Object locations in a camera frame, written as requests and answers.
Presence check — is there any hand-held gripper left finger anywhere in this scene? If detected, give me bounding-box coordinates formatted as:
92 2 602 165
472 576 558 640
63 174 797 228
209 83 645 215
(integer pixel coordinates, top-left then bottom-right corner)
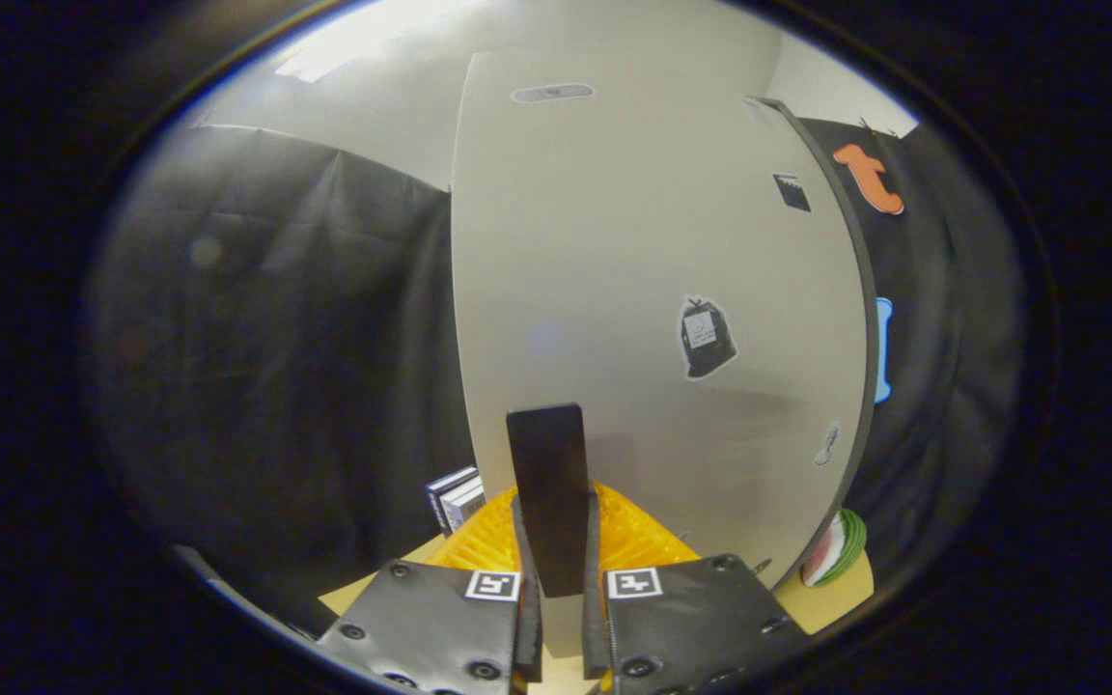
318 487 544 695

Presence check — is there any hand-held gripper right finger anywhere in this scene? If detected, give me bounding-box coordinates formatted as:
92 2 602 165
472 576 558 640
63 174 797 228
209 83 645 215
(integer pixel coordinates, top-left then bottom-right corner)
582 482 814 695

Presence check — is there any black door handle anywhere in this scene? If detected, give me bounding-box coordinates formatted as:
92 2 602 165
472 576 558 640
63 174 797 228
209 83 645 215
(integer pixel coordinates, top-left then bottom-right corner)
506 403 597 598

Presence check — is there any beige shoe cabinet door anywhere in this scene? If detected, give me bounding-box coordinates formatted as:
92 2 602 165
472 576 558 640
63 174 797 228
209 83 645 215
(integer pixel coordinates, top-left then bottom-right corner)
450 46 871 662

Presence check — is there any small white blue box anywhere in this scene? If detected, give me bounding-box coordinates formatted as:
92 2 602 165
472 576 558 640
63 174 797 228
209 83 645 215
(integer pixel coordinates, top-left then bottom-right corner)
442 478 488 535
426 466 480 530

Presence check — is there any watermelon pattern round coaster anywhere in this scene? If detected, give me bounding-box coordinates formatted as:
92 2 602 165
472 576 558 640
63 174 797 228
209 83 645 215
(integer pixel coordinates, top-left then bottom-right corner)
800 509 868 588

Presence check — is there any black backdrop cloth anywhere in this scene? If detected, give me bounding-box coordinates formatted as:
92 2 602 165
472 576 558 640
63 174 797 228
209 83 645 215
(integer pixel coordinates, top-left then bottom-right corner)
88 124 482 619
797 116 1032 590

